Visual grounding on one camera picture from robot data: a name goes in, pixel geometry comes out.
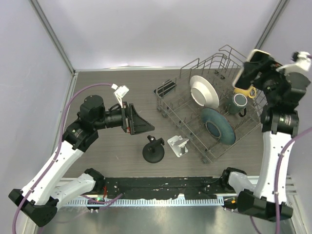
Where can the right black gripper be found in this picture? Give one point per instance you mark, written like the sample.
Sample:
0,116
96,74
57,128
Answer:
270,69

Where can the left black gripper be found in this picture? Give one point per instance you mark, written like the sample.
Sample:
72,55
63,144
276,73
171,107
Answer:
132,122

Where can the black round phone stand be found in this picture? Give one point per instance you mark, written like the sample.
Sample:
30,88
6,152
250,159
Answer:
153,152

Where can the white cased smartphone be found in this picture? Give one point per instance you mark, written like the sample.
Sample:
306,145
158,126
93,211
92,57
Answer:
257,61

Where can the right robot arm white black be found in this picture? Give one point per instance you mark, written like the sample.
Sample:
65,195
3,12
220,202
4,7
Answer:
283,86

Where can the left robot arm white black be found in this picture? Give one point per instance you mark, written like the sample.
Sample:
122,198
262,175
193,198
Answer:
40,199

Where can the silver phone stand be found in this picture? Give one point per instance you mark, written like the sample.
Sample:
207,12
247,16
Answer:
178,145

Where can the yellow mug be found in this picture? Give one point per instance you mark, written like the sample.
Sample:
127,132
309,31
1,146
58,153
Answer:
250,92

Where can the dark green mug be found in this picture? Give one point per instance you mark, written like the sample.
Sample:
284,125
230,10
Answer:
236,104

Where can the white plate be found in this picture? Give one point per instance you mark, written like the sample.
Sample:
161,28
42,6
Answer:
203,93

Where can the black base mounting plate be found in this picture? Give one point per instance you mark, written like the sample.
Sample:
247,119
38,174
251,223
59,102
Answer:
164,188

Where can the blue ceramic plate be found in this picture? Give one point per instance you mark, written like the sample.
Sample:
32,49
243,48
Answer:
218,126

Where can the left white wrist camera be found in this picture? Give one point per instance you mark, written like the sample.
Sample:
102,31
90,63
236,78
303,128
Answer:
120,93

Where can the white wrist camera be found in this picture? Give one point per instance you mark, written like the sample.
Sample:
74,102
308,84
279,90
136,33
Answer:
120,93
301,64

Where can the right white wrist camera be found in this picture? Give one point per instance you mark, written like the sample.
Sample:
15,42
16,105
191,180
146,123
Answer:
301,64

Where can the grey wire dish rack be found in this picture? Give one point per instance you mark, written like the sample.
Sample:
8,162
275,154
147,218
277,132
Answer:
179,107

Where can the slotted cable duct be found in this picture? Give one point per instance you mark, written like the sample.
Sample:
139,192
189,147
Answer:
180,201

